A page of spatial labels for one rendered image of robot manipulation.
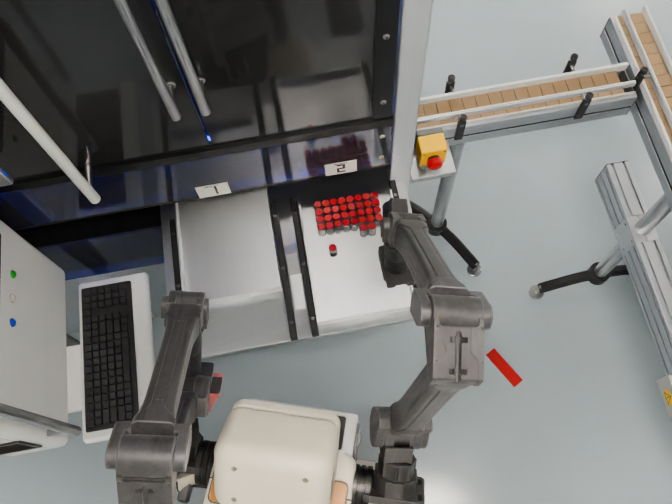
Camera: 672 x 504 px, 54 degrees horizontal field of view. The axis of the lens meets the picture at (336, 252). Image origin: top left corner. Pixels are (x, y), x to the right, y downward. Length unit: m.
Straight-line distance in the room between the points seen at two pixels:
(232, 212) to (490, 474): 1.37
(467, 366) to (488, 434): 1.64
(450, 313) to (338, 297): 0.81
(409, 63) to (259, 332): 0.78
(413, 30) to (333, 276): 0.71
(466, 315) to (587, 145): 2.21
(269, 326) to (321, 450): 0.63
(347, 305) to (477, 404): 1.01
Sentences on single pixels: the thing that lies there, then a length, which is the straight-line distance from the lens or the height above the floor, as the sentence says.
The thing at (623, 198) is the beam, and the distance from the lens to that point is 2.37.
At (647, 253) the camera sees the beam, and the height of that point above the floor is 0.55.
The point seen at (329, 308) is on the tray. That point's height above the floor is 0.88.
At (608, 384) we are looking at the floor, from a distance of 2.74.
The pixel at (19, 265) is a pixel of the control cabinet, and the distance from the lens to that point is 1.77.
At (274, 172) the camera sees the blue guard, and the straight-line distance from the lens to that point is 1.70.
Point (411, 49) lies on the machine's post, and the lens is 1.39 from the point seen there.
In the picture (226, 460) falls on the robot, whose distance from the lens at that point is 1.18.
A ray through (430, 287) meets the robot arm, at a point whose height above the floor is 1.59.
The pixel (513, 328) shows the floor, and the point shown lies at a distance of 2.69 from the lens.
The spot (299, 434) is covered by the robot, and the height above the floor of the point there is 1.36.
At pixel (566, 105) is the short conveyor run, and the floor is 0.93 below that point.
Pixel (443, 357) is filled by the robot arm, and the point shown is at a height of 1.61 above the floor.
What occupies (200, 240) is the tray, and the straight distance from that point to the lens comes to 1.85.
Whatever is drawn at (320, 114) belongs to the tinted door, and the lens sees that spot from 1.53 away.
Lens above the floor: 2.53
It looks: 68 degrees down
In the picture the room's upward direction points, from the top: 6 degrees counter-clockwise
